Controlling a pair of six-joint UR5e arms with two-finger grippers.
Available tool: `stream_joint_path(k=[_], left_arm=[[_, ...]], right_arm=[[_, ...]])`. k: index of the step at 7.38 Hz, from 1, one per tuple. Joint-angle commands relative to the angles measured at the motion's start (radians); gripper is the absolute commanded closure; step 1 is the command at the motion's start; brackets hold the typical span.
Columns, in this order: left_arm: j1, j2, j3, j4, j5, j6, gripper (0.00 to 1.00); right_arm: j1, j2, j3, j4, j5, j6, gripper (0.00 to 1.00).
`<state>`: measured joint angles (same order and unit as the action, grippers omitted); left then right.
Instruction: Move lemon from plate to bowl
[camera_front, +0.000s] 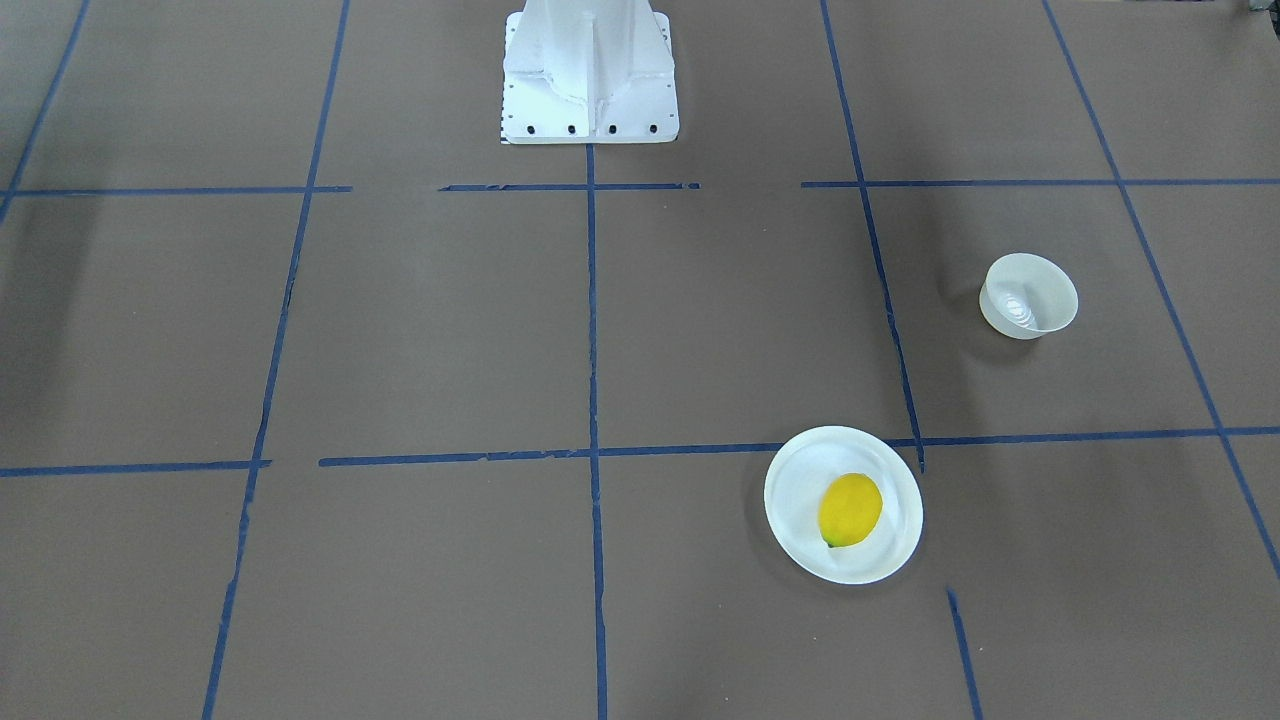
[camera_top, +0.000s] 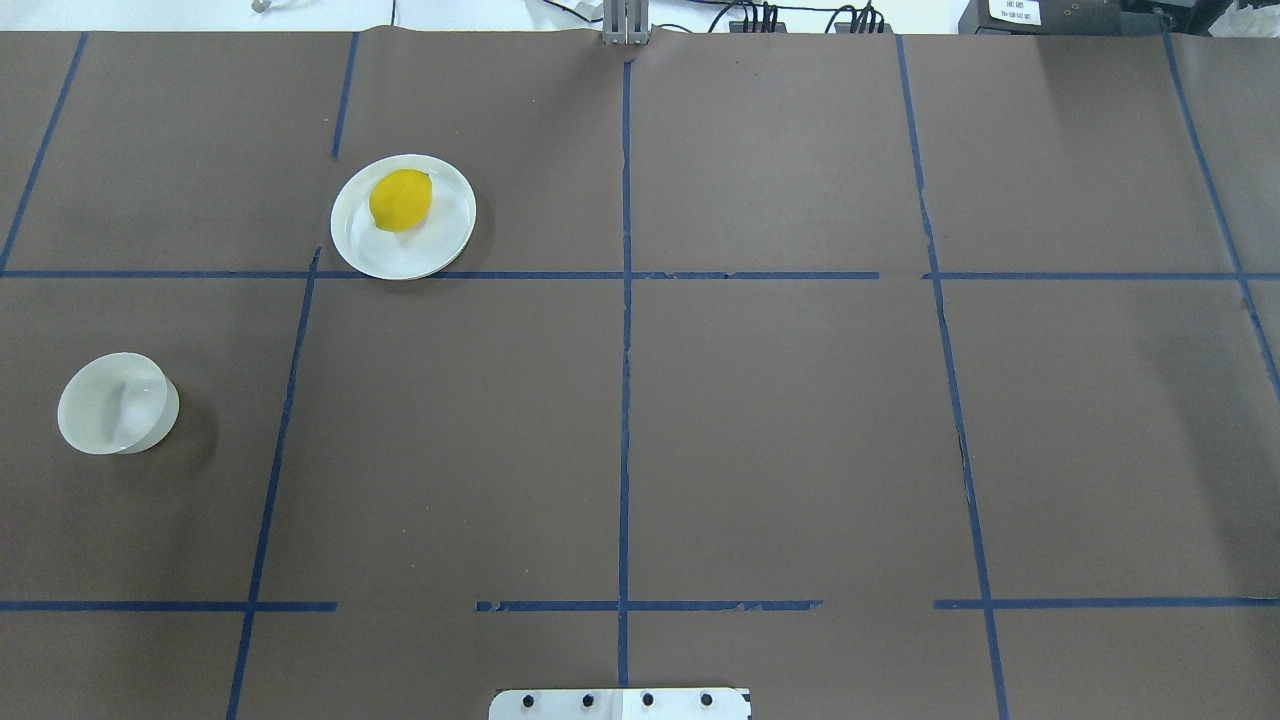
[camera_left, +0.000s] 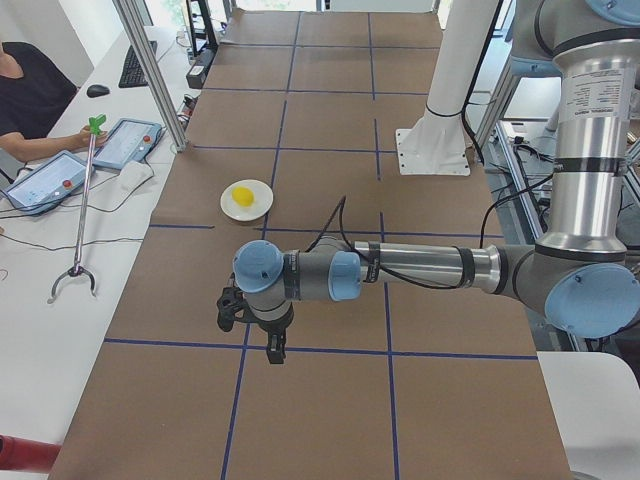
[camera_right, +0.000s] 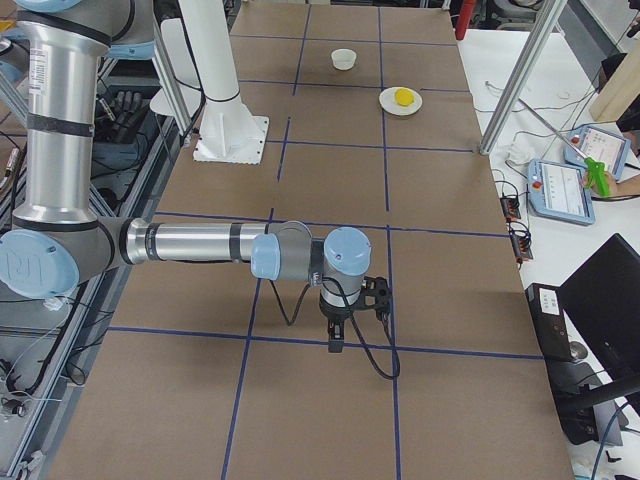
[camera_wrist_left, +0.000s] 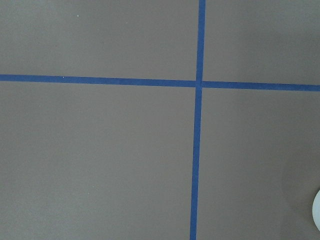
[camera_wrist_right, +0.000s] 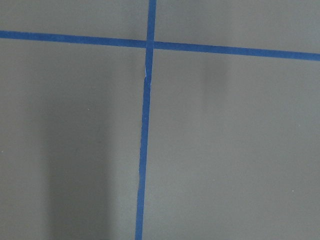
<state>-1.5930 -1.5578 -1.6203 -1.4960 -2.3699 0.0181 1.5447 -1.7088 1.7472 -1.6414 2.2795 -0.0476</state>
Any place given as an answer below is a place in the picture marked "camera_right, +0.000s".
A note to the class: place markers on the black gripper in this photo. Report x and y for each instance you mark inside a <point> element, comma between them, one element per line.
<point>335,316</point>

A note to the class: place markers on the yellow lemon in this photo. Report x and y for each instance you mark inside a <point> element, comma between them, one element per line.
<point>404,97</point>

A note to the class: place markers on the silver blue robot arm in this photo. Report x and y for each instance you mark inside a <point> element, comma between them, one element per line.
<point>56,242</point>

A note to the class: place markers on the white plate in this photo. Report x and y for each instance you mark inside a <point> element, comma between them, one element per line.
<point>387,103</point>

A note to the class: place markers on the white bowl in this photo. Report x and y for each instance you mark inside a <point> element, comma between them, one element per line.
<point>343,59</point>

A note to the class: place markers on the black computer box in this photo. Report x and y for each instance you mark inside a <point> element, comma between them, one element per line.
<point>548,318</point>

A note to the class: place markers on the orange black connector board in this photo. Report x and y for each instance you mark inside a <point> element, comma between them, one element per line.
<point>511,207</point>

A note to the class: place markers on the white cloth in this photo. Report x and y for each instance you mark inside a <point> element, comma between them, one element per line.
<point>518,156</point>

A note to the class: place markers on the blue teach pendant near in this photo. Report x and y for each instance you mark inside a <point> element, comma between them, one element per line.
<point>556,191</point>

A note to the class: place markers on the blue teach pendant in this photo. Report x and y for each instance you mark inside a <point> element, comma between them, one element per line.
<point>601,145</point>
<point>556,191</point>

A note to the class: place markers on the black monitor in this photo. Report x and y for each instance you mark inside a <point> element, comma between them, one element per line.
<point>601,299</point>

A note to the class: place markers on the blue teach pendant far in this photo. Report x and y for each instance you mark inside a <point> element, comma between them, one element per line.
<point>601,145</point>

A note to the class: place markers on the red cylinder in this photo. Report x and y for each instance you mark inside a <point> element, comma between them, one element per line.
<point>465,13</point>

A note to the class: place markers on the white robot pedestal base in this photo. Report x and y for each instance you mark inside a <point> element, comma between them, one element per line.
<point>229,133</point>

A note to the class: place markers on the green handled reacher grabber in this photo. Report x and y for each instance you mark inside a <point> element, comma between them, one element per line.
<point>596,177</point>

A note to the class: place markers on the aluminium frame post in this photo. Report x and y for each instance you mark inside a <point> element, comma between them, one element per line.
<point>535,43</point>

